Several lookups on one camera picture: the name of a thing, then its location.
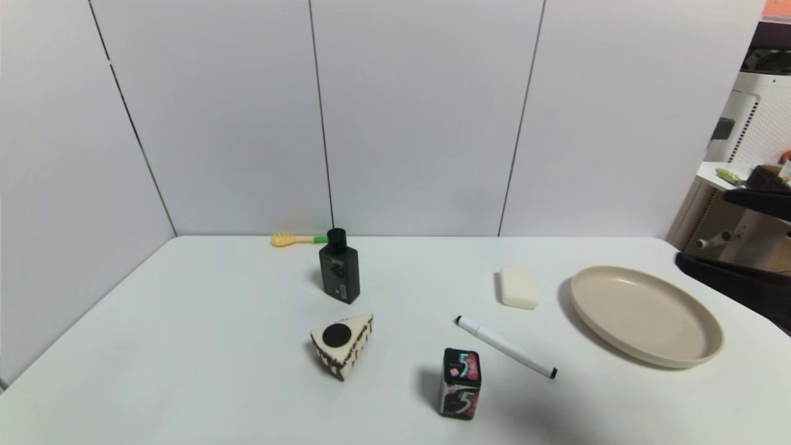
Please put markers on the dark brown object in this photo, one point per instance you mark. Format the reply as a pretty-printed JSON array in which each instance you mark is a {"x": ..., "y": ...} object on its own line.
[{"x": 766, "y": 178}]

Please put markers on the beige round plate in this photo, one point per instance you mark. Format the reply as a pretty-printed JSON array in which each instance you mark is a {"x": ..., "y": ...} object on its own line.
[{"x": 645, "y": 315}]

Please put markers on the orange sign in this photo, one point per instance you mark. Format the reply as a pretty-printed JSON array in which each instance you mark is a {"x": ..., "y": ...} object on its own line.
[{"x": 777, "y": 10}]

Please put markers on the thin metal rod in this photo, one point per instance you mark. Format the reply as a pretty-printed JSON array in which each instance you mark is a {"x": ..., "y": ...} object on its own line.
[{"x": 507, "y": 347}]

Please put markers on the white soap bar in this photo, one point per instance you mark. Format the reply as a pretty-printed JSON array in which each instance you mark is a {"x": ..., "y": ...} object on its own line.
[{"x": 518, "y": 287}]

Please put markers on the yellow-green small object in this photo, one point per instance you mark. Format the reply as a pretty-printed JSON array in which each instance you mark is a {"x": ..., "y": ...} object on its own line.
[{"x": 730, "y": 176}]

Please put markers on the black bottle with cap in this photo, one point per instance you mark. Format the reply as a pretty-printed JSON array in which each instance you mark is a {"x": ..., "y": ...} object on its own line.
[{"x": 339, "y": 273}]

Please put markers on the black gum box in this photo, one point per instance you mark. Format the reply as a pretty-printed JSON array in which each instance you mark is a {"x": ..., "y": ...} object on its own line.
[{"x": 461, "y": 384}]

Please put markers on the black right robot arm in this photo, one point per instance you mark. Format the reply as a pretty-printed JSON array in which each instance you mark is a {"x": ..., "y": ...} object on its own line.
[{"x": 735, "y": 283}]

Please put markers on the toy cake slice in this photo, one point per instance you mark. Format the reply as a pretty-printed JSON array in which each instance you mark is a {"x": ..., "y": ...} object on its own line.
[{"x": 343, "y": 343}]

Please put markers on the white perforated cabinet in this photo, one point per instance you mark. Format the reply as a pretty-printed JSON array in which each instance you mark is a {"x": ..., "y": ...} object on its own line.
[{"x": 761, "y": 117}]

